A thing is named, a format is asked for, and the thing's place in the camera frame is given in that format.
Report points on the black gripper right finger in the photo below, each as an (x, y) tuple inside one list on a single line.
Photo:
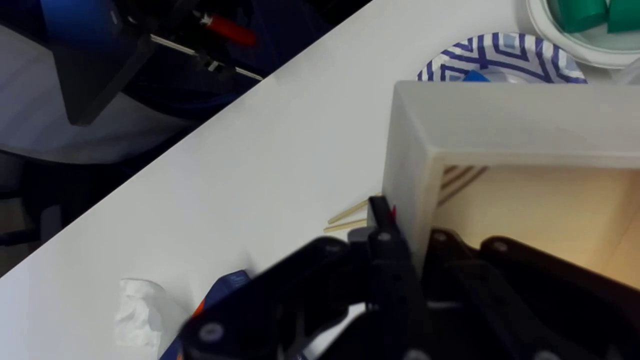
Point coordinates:
[(532, 312)]

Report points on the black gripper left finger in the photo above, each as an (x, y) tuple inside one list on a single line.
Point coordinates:
[(347, 301)]

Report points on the white tray with items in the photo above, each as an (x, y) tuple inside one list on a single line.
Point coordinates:
[(506, 121)]

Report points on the crumpled white tissue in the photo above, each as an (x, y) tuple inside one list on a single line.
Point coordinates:
[(142, 312)]

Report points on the blue cylinder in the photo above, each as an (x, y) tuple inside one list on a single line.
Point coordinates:
[(474, 76)]

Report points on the blue patterned paper plate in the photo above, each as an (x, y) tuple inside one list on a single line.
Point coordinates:
[(467, 57)]

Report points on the white round bowl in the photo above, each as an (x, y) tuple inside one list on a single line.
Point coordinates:
[(600, 57)]

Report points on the green cylinder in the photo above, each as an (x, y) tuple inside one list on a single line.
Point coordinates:
[(577, 13), (627, 16)]

